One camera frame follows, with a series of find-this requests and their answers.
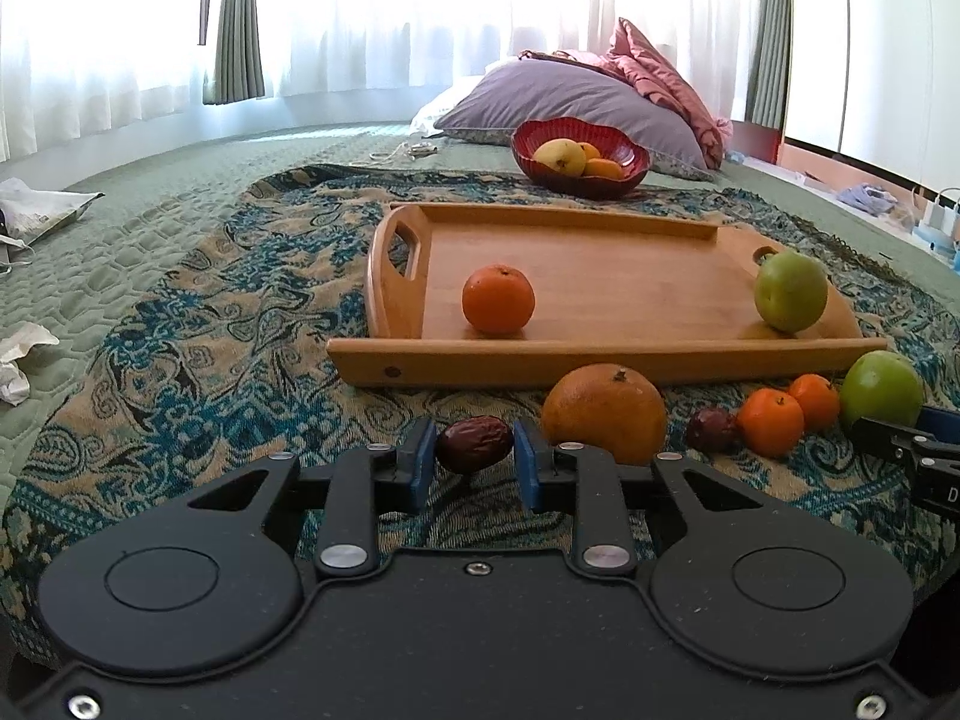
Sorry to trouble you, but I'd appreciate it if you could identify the green apple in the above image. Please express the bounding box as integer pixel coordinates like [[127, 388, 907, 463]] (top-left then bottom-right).
[[839, 349, 924, 427], [754, 250, 828, 333]]

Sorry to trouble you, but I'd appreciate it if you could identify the small tangerine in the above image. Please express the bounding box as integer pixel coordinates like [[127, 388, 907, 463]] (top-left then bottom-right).
[[788, 374, 841, 433], [737, 387, 805, 458]]

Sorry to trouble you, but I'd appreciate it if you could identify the large dull brown orange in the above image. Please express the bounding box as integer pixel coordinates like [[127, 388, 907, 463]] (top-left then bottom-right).
[[540, 362, 667, 465]]

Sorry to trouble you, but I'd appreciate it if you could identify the red date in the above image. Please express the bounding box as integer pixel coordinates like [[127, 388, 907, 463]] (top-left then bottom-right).
[[685, 406, 743, 454], [436, 416, 514, 475]]

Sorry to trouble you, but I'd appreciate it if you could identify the bright orange mandarin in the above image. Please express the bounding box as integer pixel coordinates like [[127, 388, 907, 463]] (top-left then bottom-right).
[[460, 263, 535, 337]]

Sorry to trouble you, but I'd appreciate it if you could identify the blue cloth on floor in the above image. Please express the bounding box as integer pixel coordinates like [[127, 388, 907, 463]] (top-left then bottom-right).
[[836, 184, 898, 218]]

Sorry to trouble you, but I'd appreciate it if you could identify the green curtain right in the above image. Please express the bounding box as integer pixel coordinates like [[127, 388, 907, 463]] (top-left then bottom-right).
[[745, 0, 793, 132]]

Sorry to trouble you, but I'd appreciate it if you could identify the green curtain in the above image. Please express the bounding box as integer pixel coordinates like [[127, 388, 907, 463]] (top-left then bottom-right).
[[199, 0, 265, 106], [745, 0, 793, 132]]

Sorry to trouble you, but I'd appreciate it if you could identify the front orange in bowl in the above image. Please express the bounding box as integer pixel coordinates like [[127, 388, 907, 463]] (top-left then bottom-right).
[[583, 158, 625, 181]]

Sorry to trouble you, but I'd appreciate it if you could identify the orange in bowl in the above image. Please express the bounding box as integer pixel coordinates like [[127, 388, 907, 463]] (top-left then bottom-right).
[[579, 142, 601, 160], [583, 158, 625, 181]]

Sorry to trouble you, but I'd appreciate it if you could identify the crumpled white paper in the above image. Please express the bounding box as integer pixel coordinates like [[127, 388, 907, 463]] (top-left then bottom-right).
[[0, 322, 60, 406]]

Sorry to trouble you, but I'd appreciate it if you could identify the yellow mango in bowl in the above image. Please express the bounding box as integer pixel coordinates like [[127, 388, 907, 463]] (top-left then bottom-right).
[[532, 138, 587, 177]]

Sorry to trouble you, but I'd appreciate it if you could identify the back orange in bowl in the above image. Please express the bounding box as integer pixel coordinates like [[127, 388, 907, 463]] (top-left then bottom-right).
[[579, 142, 601, 160]]

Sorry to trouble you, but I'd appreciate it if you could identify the red fruit bowl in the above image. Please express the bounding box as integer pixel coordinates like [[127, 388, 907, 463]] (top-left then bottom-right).
[[511, 117, 652, 200]]

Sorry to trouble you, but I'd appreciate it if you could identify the green quilted bedspread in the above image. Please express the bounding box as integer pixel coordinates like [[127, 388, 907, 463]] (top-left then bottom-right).
[[0, 122, 960, 511]]

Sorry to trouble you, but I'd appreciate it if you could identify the white plastic bag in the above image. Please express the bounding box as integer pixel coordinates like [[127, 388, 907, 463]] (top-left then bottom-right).
[[0, 177, 103, 245]]

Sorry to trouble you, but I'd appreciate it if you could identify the purple pillow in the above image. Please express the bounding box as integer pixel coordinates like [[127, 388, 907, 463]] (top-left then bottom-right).
[[434, 59, 711, 181]]

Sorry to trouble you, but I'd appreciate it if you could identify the green curtain left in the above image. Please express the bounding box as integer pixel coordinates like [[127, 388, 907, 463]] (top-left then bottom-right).
[[199, 0, 265, 106]]

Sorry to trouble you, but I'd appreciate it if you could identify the pink blanket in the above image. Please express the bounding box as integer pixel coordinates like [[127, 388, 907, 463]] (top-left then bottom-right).
[[519, 18, 734, 169]]

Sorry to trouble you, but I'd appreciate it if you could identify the white sheer curtain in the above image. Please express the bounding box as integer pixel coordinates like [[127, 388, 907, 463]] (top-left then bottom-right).
[[2, 0, 758, 161]]

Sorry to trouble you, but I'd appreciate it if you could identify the red wooden bed frame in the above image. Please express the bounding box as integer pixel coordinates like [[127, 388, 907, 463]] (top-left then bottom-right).
[[727, 121, 782, 164]]

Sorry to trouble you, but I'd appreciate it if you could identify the white cable on bed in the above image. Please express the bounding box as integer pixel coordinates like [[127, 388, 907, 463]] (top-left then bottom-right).
[[367, 136, 445, 164]]

